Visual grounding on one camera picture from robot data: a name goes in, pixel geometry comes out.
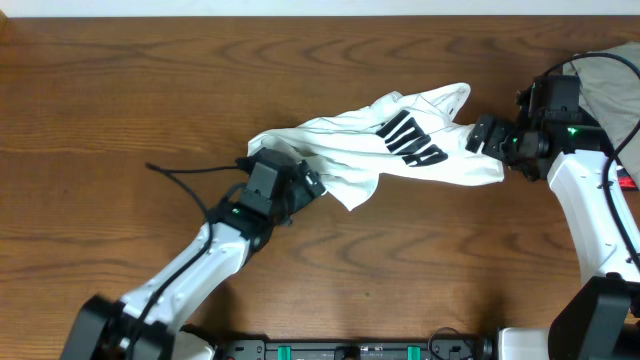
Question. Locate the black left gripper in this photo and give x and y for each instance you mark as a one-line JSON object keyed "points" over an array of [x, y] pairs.
{"points": [[308, 185]]}

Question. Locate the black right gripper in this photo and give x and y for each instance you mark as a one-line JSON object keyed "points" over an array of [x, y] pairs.
{"points": [[493, 145]]}

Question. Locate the white t-shirt black print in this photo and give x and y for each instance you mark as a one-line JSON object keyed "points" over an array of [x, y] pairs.
{"points": [[413, 136]]}

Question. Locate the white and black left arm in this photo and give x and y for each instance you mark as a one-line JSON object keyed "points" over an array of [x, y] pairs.
{"points": [[149, 321]]}

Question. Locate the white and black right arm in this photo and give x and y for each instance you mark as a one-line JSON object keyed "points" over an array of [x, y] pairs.
{"points": [[572, 159]]}

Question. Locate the black red folded garment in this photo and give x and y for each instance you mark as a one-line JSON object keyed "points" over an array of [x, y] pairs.
{"points": [[625, 180]]}

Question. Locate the grey folded garment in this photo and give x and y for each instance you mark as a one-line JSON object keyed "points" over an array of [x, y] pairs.
{"points": [[610, 94]]}

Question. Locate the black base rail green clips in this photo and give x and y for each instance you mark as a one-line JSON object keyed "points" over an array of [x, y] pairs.
{"points": [[447, 347]]}

